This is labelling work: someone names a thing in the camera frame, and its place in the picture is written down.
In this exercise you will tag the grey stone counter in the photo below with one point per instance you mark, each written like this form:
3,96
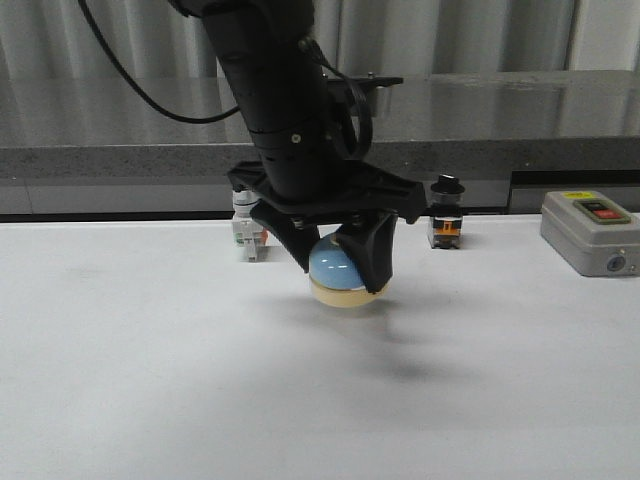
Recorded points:
93,148

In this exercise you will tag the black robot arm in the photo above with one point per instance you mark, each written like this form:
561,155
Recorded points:
311,134

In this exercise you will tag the blue and cream desk bell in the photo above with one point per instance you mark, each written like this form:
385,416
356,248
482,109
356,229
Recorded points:
334,278

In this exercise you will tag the grey curtain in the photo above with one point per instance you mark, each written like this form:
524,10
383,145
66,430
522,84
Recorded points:
50,39

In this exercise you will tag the green pushbutton switch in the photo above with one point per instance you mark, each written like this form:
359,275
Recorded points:
248,234

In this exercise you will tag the grey start-stop switch box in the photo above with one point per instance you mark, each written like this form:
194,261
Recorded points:
596,236

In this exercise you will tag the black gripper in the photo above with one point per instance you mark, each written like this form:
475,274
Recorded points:
295,196

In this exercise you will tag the black selector switch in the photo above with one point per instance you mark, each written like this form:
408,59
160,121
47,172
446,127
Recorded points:
445,222

